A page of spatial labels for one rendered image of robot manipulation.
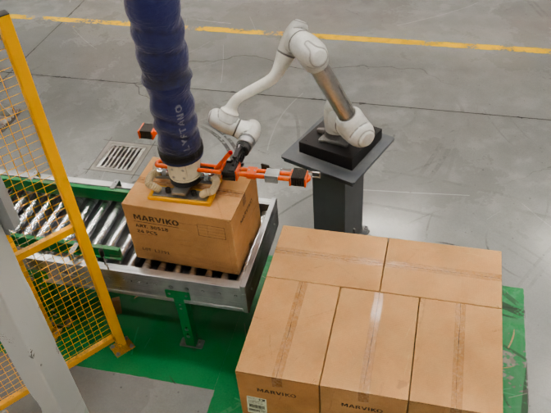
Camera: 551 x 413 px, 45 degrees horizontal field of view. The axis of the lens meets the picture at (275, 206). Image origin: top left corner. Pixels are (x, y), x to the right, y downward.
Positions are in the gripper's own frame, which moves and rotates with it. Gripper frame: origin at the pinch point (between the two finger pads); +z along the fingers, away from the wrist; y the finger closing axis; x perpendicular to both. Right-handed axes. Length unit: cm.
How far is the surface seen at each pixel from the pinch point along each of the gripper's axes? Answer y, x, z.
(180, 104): -41.9, 18.8, 7.0
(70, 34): 104, 280, -319
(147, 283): 56, 44, 34
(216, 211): 13.0, 5.2, 17.6
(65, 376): 54, 60, 98
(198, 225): 20.4, 14.0, 21.5
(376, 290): 53, -77, 19
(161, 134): -25.3, 30.2, 9.4
